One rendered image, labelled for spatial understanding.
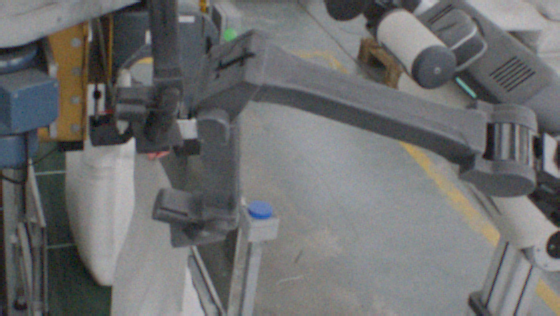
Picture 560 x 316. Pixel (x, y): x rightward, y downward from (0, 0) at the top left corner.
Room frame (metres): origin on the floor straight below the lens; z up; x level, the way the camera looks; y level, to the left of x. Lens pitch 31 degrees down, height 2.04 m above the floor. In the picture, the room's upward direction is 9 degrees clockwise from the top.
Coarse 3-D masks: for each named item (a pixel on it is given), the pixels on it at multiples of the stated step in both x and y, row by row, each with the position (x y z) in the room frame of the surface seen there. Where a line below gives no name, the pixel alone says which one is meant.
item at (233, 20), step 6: (216, 6) 1.81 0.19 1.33; (222, 6) 1.81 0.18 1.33; (228, 6) 1.82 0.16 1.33; (216, 12) 1.79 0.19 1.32; (222, 12) 1.78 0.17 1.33; (228, 12) 1.78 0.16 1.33; (234, 12) 1.79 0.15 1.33; (216, 18) 1.79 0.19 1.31; (222, 18) 1.76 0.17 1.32; (228, 18) 1.76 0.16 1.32; (234, 18) 1.77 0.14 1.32; (240, 18) 1.77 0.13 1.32; (216, 24) 1.79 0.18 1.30; (222, 24) 1.76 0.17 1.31; (228, 24) 1.76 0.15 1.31; (234, 24) 1.77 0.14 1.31; (222, 30) 1.76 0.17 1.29; (222, 36) 1.76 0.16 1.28; (222, 42) 1.76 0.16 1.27
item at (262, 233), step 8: (248, 208) 1.73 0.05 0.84; (240, 216) 1.73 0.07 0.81; (248, 216) 1.69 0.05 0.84; (240, 224) 1.72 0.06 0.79; (248, 224) 1.67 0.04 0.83; (256, 224) 1.67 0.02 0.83; (264, 224) 1.68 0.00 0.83; (272, 224) 1.69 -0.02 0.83; (248, 232) 1.67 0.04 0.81; (256, 232) 1.68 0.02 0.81; (264, 232) 1.69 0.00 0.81; (272, 232) 1.69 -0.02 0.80; (248, 240) 1.67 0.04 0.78; (256, 240) 1.68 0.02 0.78
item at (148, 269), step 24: (144, 168) 1.61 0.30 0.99; (144, 192) 1.59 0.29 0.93; (144, 216) 1.58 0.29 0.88; (144, 240) 1.51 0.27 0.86; (168, 240) 1.38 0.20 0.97; (120, 264) 1.49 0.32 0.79; (144, 264) 1.44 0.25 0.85; (168, 264) 1.37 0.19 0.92; (120, 288) 1.44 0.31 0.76; (144, 288) 1.38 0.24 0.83; (168, 288) 1.35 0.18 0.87; (192, 288) 1.42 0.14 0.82; (120, 312) 1.39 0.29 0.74; (144, 312) 1.31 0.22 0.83; (168, 312) 1.30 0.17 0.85; (192, 312) 1.33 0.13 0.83
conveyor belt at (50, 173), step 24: (48, 144) 2.61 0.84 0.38; (48, 168) 2.45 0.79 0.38; (48, 192) 2.31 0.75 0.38; (48, 216) 2.17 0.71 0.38; (48, 240) 2.05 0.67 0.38; (72, 240) 2.07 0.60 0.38; (48, 264) 1.94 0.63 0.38; (72, 264) 1.96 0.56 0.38; (48, 288) 1.84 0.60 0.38; (72, 288) 1.85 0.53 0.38; (96, 288) 1.87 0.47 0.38; (48, 312) 1.83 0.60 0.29; (72, 312) 1.75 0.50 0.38; (96, 312) 1.77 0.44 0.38
